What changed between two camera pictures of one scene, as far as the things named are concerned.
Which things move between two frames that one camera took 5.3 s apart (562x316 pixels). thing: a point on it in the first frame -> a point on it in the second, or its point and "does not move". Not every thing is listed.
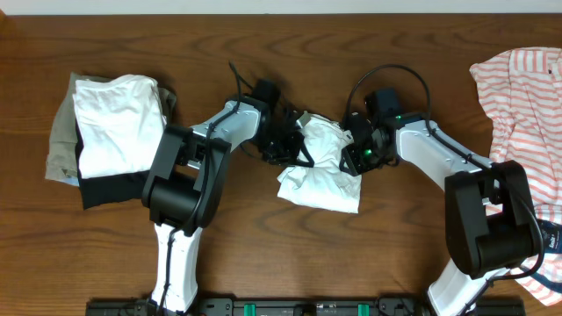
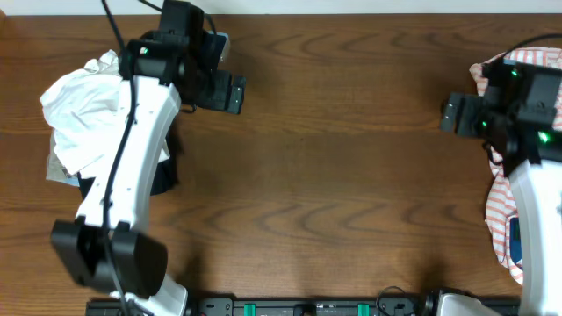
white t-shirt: [323, 185] -> [82, 109]
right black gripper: [355, 166] -> [470, 105]
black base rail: [303, 308] does not move
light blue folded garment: [72, 180] does not move
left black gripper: [287, 157] -> [217, 99]
